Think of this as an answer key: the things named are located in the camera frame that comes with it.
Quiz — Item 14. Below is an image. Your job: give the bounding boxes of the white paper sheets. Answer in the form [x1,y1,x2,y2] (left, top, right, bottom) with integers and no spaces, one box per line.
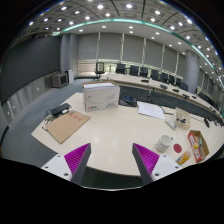
[138,102,165,119]

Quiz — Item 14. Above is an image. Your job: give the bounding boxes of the black office chair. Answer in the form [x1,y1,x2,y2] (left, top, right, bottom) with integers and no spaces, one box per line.
[95,62,105,78]

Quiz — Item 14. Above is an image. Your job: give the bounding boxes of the black flat device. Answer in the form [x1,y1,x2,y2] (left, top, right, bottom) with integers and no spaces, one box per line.
[51,103,70,116]

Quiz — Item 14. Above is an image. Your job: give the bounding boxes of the brown paper envelope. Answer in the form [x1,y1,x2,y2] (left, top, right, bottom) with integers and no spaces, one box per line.
[46,111,90,144]

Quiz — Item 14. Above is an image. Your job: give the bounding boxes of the white cabinet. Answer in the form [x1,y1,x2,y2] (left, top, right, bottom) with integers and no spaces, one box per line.
[65,69,74,84]

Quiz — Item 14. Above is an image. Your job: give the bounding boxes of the open red cardboard box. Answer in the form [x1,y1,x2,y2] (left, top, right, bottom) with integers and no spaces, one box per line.
[188,130,209,163]

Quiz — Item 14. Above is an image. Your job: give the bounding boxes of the white cardboard box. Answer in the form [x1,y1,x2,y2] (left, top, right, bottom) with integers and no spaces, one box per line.
[83,81,120,112]

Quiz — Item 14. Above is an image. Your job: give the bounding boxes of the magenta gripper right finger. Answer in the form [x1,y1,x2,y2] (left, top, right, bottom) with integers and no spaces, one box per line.
[132,143,159,185]

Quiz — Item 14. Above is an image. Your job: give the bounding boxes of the long curved conference desk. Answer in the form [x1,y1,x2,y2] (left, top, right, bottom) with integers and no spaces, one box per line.
[100,73,224,125]

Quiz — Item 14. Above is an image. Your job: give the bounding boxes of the small orange yellow bottle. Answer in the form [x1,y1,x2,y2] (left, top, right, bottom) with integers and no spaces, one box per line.
[176,151,191,165]

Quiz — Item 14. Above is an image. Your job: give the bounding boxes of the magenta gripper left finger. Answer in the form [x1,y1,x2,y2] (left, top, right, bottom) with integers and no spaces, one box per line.
[64,143,91,185]

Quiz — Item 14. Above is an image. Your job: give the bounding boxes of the red round coaster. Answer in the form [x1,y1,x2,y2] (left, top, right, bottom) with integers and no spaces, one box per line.
[173,144,182,153]

